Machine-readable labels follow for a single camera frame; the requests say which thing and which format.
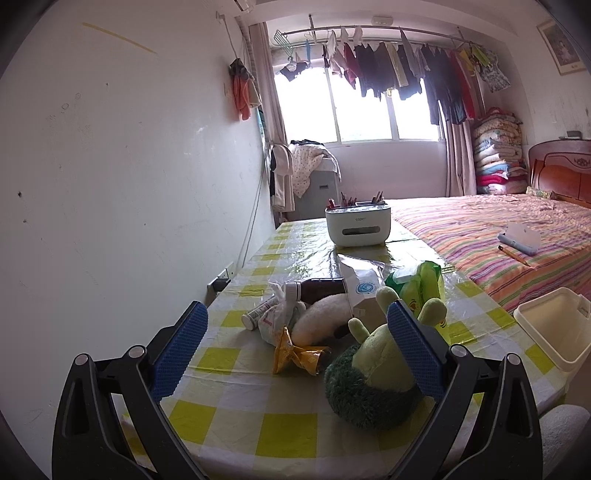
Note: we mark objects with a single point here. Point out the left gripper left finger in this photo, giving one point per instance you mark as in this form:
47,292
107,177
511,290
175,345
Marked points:
88,440

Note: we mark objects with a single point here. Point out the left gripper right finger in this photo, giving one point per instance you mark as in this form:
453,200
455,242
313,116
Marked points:
484,424

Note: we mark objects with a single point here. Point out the green snack bag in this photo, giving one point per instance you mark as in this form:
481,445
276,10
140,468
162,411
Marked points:
421,288

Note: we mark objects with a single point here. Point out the white printed paper cup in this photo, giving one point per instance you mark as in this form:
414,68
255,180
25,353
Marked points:
250,320

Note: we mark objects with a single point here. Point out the gold snack wrapper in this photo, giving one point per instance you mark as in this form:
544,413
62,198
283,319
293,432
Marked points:
311,359

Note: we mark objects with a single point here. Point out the white paper carton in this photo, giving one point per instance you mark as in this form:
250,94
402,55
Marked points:
364,280

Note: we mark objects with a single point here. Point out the brown bottle blue label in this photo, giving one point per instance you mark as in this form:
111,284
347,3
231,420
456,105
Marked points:
315,289

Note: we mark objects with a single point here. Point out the white plastic bag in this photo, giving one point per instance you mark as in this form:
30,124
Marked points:
285,313

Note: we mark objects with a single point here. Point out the cream plastic trash bin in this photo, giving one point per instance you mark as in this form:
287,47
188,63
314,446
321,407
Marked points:
559,322

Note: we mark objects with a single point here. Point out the grey trouser knee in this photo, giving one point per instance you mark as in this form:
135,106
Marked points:
565,434

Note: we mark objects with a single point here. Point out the green plush toy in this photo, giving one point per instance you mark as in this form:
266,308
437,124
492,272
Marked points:
370,384

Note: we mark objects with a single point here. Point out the yellow checkered tablecloth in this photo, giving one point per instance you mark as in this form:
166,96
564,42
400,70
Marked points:
248,409

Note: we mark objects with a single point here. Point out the yellow pencil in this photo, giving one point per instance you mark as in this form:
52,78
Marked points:
513,256

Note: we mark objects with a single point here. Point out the black power adapter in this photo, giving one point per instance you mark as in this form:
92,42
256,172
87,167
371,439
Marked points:
217,285

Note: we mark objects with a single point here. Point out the white desk organizer box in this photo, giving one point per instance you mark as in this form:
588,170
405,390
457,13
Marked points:
358,224

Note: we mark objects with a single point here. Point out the stack of folded quilts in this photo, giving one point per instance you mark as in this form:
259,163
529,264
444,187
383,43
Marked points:
500,167

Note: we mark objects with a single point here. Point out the red wooden headboard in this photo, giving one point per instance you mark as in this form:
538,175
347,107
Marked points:
562,166

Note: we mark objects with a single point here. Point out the pink right curtain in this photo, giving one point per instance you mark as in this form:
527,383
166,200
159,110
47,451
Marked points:
461,174

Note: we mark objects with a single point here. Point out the pink curtain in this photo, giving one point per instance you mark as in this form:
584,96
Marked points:
259,37
461,174

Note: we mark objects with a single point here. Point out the grey cabinet with clothes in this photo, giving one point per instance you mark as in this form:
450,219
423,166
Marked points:
303,176

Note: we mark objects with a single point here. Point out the hanging clothes row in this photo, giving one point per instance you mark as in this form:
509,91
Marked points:
443,75

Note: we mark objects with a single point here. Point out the pink left curtain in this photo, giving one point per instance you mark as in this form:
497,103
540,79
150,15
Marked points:
259,37

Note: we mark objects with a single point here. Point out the orange garment on wall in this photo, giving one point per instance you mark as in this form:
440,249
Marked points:
243,89

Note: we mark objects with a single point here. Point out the framed wall picture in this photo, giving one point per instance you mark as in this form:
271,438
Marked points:
561,49

